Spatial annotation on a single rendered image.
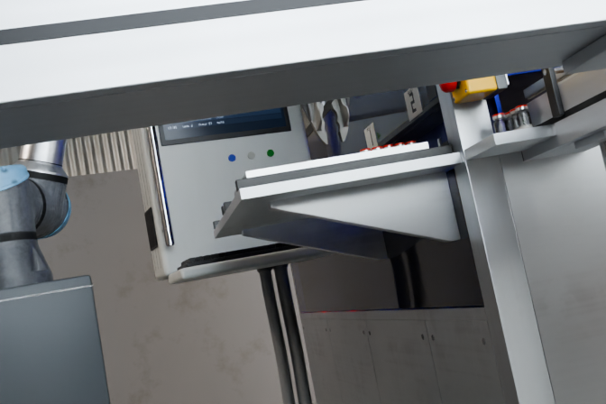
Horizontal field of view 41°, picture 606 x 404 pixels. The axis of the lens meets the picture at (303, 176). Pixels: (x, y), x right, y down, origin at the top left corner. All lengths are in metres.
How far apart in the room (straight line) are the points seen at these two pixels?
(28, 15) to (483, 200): 1.04
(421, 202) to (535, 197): 0.20
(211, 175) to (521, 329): 1.19
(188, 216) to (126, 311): 2.63
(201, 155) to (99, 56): 1.85
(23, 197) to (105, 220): 3.42
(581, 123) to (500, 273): 0.31
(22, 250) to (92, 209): 3.44
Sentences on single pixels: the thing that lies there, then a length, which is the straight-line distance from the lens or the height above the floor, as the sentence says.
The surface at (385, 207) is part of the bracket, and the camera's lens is 1.51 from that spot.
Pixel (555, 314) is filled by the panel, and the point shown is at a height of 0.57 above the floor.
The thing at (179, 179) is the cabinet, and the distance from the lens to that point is 2.36.
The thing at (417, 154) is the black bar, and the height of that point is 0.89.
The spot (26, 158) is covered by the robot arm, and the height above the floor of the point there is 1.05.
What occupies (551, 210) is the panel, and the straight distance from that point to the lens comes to 1.52.
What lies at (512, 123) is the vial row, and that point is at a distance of 1.44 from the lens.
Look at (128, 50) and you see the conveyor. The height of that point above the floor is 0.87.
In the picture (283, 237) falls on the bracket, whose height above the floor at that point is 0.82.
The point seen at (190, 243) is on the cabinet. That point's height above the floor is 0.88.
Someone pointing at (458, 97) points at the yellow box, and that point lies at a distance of 1.44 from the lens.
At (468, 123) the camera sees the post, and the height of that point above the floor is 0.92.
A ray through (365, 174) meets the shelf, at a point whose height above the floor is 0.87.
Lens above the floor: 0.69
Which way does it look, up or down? 8 degrees up
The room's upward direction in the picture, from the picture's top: 11 degrees counter-clockwise
